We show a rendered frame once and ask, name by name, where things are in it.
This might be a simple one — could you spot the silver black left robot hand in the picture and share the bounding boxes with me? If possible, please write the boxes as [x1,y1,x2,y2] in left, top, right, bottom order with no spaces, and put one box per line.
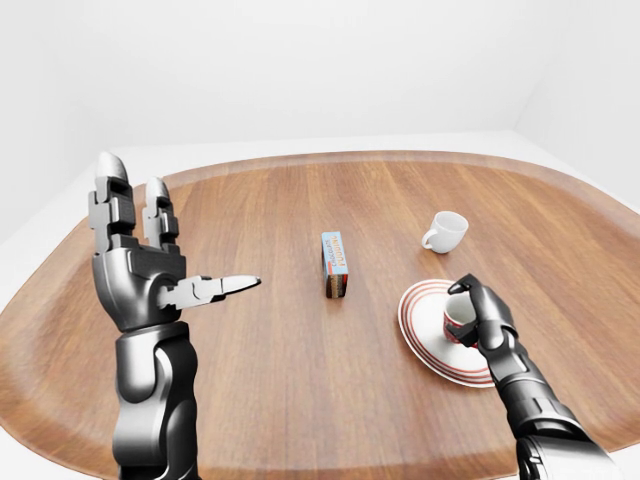
[88,151,263,333]

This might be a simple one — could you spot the white plate with red rings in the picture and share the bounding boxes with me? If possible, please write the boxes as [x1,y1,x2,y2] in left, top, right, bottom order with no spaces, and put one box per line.
[397,278,496,389]

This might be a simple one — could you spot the white mug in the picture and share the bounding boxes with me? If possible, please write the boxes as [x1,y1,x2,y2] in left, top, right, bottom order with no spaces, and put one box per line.
[420,210,470,255]

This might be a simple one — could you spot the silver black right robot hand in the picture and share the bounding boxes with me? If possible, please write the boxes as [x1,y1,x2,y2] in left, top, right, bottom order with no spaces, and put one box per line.
[447,273,517,375]

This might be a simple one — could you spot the red mug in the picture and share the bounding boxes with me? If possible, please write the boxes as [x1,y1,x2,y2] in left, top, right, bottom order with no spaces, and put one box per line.
[441,295,480,345]

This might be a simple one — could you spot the blue chocolate pudding box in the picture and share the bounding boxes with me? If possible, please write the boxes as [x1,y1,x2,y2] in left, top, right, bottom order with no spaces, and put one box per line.
[320,230,350,300]

